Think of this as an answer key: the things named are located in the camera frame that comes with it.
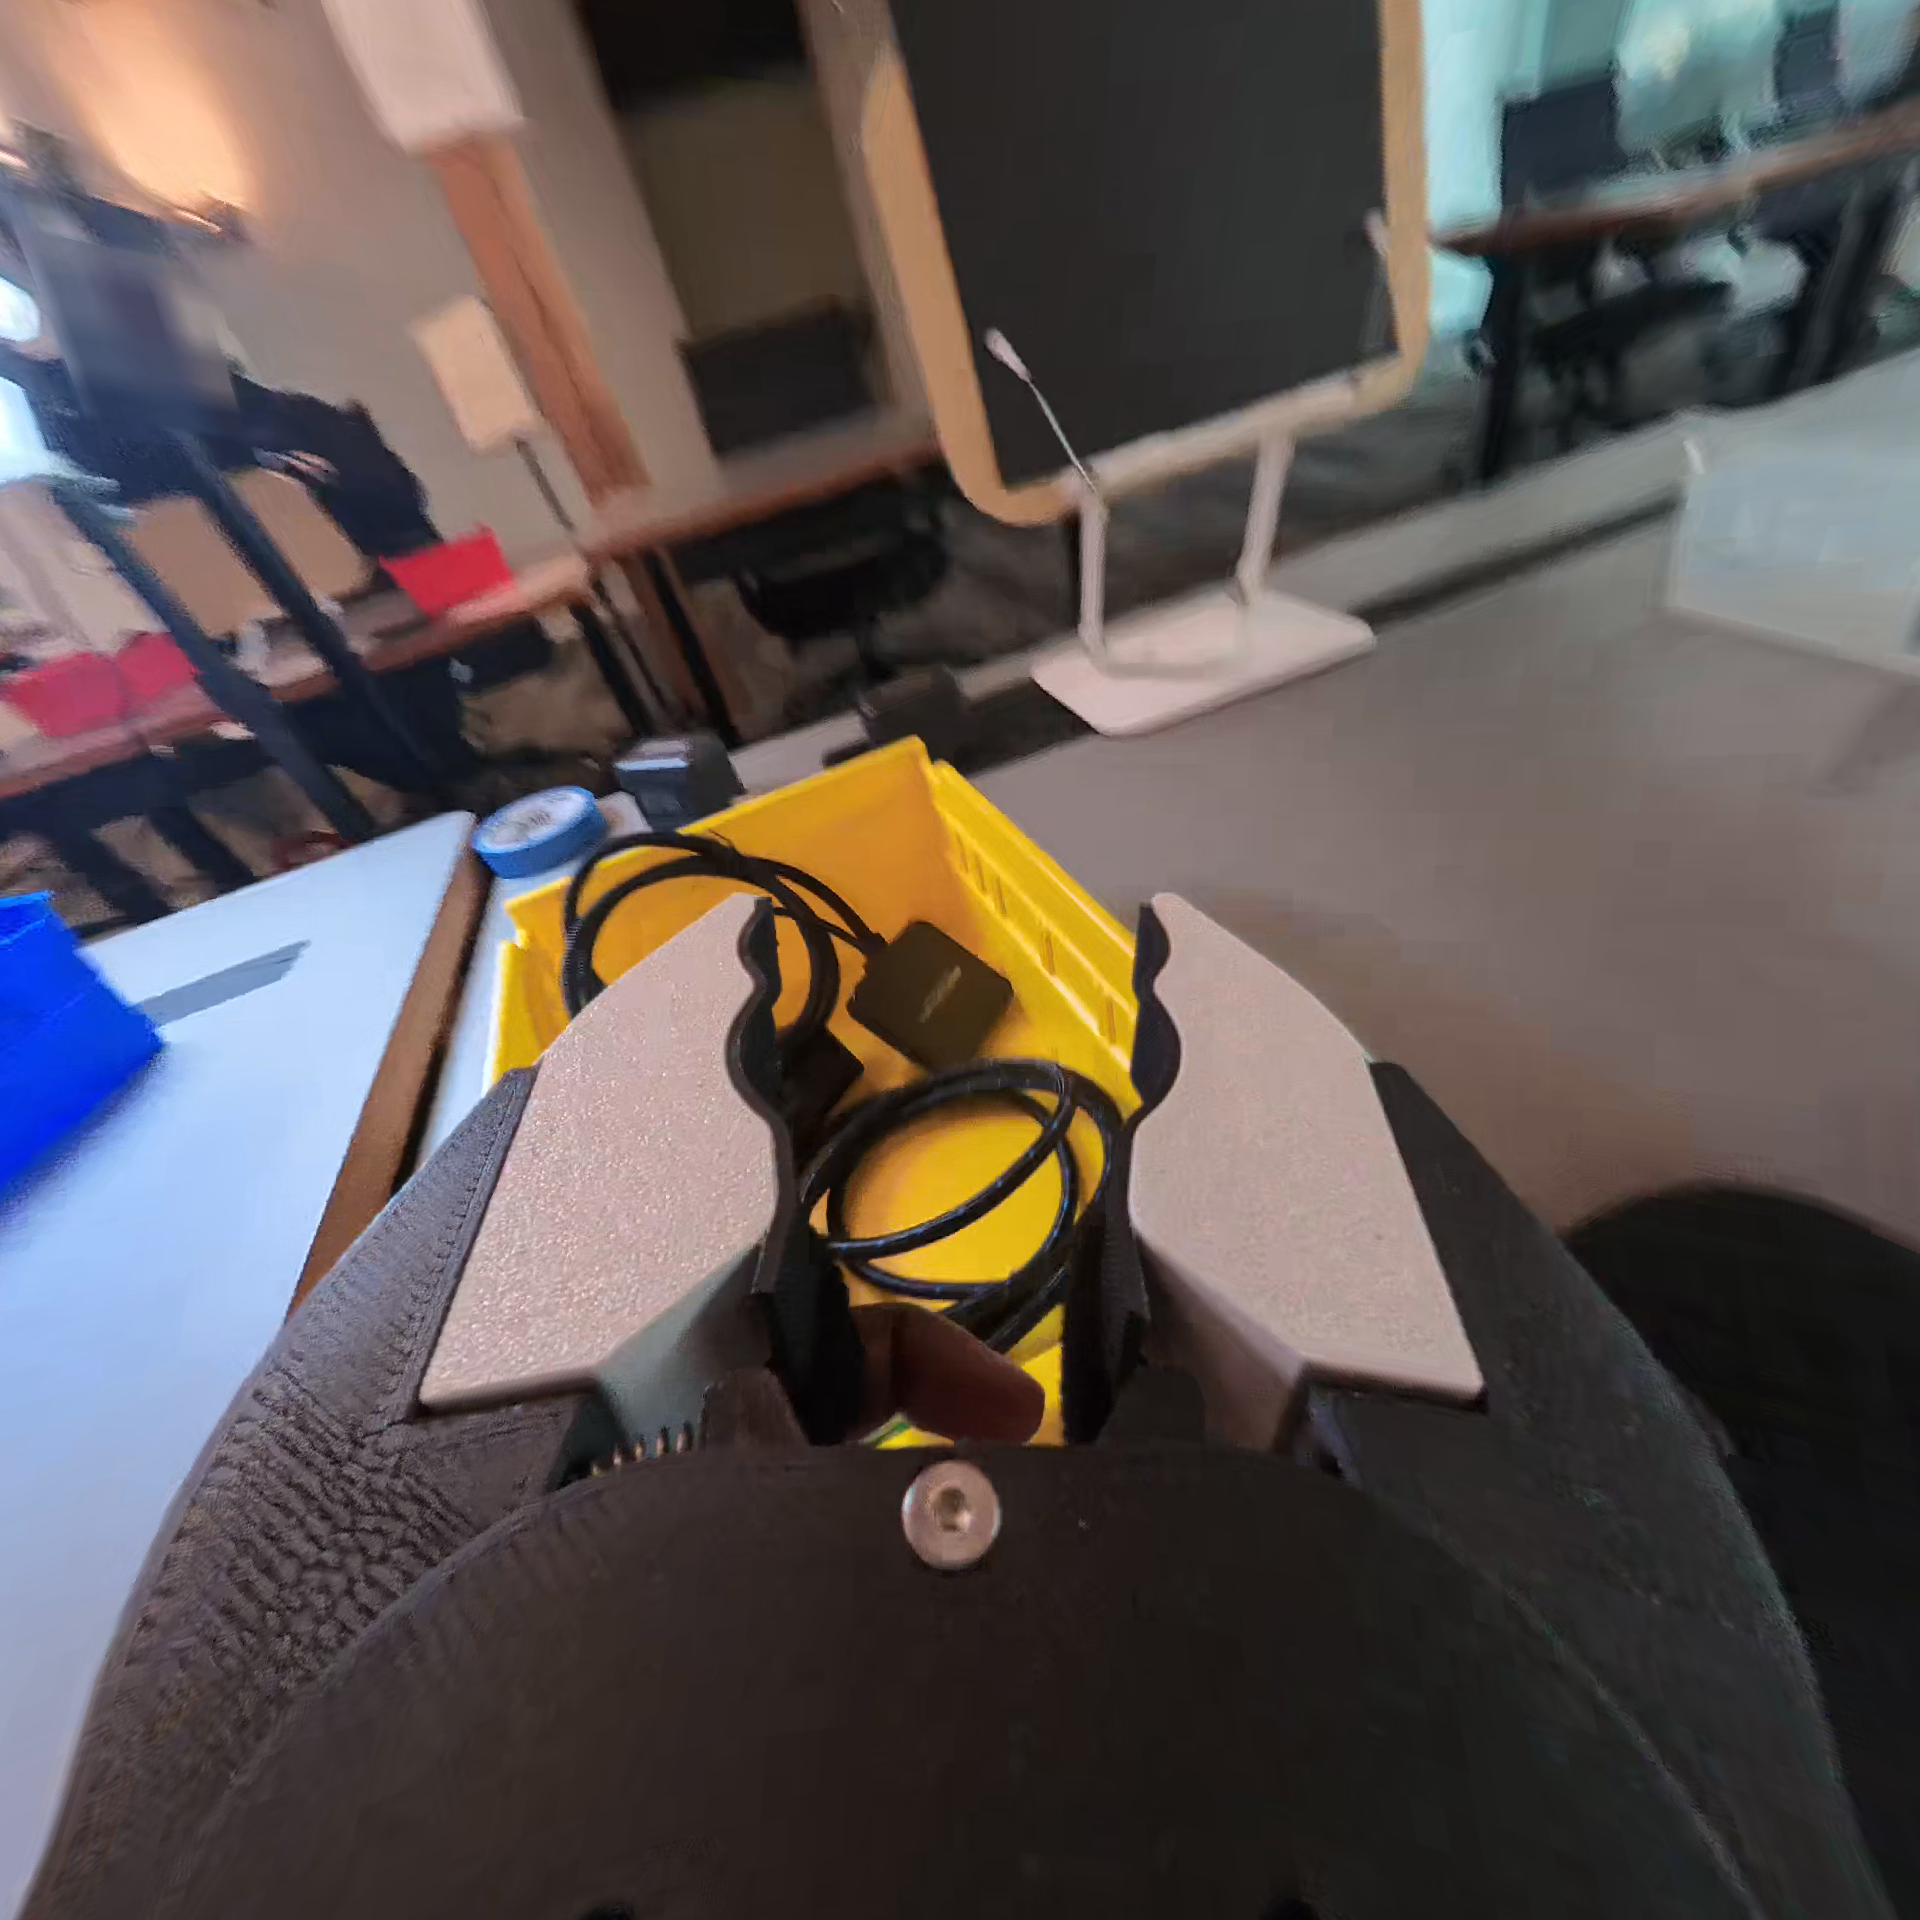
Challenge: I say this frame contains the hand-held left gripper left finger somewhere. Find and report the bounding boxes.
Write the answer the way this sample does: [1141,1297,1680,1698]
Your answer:
[415,894,865,1444]

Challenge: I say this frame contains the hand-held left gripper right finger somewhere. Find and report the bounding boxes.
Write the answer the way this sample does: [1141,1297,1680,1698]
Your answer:
[1065,894,1489,1451]

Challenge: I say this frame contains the thin black USB cable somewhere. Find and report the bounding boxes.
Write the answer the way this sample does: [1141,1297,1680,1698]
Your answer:
[560,833,888,1061]

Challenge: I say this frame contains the small black square adapter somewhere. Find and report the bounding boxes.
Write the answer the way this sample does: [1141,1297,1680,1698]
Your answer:
[849,918,1016,1071]

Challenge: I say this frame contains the yellow plastic bin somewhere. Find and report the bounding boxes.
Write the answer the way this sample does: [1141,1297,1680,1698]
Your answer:
[489,735,1145,1449]

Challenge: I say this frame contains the clear plastic bin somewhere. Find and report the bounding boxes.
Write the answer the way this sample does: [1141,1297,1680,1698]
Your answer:
[1655,433,1920,671]

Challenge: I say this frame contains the grey desk wooden edge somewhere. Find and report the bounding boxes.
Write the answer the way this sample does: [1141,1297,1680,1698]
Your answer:
[0,809,492,1920]

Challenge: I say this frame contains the black desk screen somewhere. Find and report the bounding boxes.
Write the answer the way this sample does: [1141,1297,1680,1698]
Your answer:
[673,299,888,461]

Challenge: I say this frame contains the person's left hand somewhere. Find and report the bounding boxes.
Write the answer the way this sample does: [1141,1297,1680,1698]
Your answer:
[858,1302,1049,1449]

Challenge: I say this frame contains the blue tape roll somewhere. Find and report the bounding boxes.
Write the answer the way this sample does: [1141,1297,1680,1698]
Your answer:
[470,785,609,882]

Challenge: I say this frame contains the small grey case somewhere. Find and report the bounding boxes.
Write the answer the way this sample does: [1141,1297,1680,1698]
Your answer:
[612,730,746,837]

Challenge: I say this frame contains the blue plastic bin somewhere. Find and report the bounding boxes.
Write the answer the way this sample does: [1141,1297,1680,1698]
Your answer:
[0,891,167,1198]

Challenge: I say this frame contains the red plastic bin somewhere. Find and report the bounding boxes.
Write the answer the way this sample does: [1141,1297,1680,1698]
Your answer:
[375,525,514,620]
[0,631,201,741]

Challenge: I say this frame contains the black office chair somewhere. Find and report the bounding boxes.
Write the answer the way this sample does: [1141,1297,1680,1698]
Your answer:
[730,491,957,650]

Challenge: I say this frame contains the small white paper sign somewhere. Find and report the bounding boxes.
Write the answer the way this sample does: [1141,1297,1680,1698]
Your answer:
[409,294,543,454]

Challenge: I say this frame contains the large white paper sign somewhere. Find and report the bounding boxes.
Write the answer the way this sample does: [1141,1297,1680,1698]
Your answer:
[319,0,529,155]

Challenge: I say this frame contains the wooden post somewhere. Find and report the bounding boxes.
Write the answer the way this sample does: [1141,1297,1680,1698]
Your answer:
[423,133,664,515]

